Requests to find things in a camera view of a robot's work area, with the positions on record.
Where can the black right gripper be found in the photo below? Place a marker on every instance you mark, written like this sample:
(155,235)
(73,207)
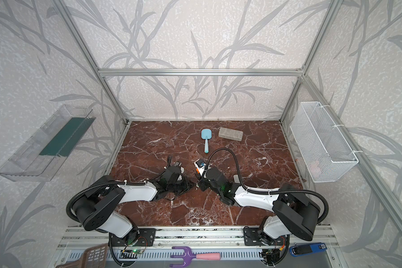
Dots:
(202,182)

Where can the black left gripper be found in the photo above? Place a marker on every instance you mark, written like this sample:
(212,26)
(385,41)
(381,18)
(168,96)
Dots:
(180,184)

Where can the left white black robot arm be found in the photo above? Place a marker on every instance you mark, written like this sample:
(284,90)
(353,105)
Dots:
(95,206)

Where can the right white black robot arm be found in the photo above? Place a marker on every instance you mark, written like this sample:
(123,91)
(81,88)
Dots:
(294,212)

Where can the light blue small spatula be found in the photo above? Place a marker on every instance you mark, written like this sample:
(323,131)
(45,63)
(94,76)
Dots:
(206,134)

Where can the purple pink garden fork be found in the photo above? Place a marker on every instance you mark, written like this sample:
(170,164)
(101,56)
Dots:
(188,255)

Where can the brown plastic basket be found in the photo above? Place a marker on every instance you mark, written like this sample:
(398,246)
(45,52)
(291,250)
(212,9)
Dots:
(93,257)

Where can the blue black device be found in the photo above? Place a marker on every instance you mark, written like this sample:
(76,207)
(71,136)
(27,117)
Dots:
(307,249)

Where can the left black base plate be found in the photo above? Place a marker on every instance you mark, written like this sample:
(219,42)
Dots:
(142,237)

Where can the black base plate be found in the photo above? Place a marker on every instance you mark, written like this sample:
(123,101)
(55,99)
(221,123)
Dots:
(142,237)
(252,237)

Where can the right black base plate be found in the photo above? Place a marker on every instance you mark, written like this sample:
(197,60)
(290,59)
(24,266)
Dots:
(252,237)

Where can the white wire mesh basket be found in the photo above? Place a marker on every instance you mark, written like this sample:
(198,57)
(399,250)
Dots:
(324,150)

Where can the clear wall shelf green mat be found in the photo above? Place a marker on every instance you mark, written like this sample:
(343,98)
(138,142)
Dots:
(43,154)

